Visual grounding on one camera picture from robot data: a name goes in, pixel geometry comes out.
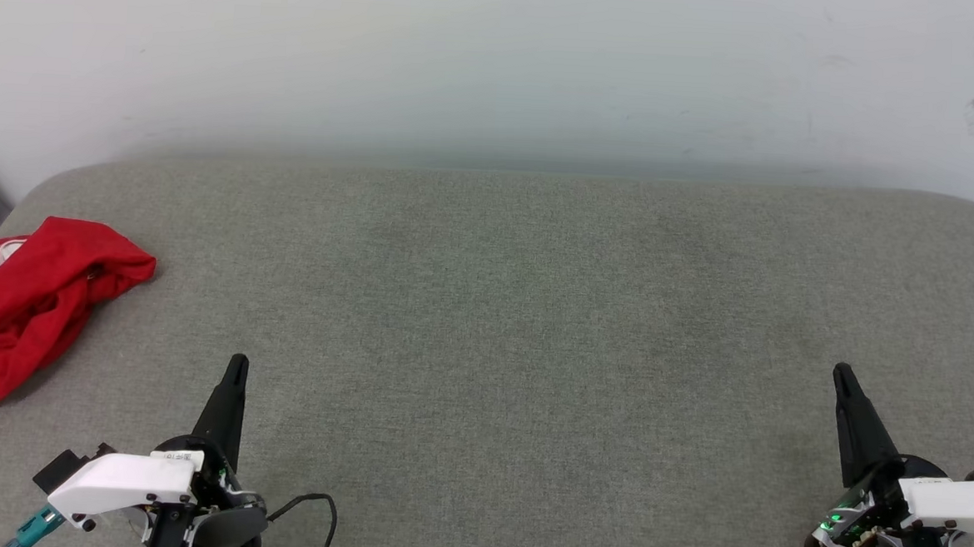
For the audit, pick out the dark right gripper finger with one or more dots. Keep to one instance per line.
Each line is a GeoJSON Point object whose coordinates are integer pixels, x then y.
{"type": "Point", "coordinates": [860, 435]}

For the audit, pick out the red white jersey shirt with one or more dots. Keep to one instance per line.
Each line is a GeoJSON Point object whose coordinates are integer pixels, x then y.
{"type": "Point", "coordinates": [27, 308]}

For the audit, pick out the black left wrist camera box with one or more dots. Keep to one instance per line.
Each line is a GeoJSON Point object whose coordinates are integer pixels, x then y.
{"type": "Point", "coordinates": [56, 472]}

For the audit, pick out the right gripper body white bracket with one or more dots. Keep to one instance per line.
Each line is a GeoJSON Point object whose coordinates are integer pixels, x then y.
{"type": "Point", "coordinates": [958, 502]}

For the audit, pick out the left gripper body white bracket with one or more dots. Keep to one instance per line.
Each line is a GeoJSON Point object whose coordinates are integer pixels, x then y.
{"type": "Point", "coordinates": [122, 479]}

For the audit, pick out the grey fabric sofa cushion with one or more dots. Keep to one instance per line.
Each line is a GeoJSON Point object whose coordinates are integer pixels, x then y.
{"type": "Point", "coordinates": [483, 348]}

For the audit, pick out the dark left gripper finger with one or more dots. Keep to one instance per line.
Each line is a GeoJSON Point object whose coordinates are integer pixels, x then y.
{"type": "Point", "coordinates": [228, 410]}

